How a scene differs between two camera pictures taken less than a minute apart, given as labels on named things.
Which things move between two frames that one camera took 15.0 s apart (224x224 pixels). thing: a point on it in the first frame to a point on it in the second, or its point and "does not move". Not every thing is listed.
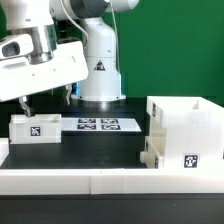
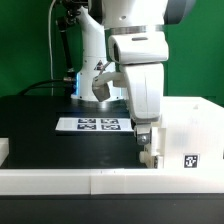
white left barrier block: x=4 y=150 does not move
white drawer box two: x=35 y=129 to x=158 y=141
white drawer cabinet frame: x=191 y=129 does not move
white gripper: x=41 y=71 to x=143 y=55
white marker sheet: x=99 y=125 does not move
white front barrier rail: x=106 y=181 does not move
